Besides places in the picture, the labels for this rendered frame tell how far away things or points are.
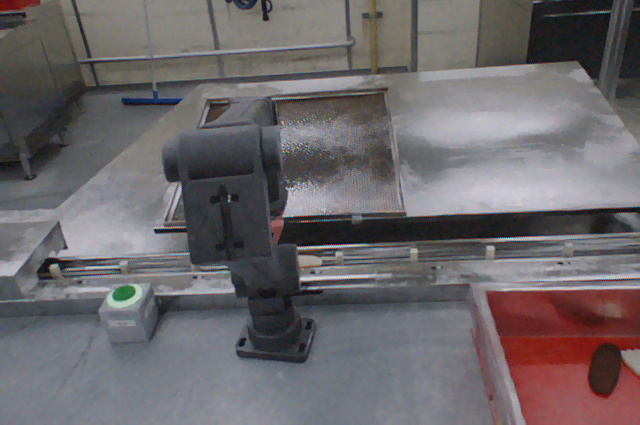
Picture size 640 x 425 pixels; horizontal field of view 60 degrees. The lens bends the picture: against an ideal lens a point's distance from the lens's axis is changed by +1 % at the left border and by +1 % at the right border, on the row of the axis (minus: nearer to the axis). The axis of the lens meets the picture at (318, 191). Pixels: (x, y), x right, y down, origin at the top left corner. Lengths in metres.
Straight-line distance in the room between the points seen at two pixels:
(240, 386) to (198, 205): 0.45
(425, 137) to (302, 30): 3.42
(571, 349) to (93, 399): 0.74
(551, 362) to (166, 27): 4.33
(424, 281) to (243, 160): 0.56
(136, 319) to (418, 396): 0.47
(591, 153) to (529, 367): 0.58
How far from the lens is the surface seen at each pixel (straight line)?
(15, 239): 1.23
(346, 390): 0.87
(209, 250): 0.52
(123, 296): 0.99
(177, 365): 0.96
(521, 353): 0.94
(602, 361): 0.94
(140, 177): 1.57
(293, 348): 0.92
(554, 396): 0.90
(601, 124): 1.45
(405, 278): 0.99
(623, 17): 1.80
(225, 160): 0.50
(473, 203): 1.16
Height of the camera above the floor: 1.49
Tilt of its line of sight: 30 degrees down
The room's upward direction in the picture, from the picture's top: 5 degrees counter-clockwise
